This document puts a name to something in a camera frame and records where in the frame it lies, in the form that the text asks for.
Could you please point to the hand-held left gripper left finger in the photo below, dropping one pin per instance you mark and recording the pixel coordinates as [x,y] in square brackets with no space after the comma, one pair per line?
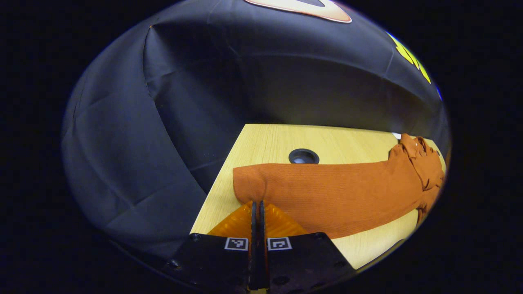
[212,261]

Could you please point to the rust orange garment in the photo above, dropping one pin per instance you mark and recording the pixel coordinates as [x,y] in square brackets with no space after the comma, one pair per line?
[347,192]

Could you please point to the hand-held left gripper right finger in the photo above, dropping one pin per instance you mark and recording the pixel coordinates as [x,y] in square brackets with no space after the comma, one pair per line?
[306,261]

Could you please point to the black backdrop cloth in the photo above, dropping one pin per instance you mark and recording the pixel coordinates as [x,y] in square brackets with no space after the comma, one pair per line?
[163,122]

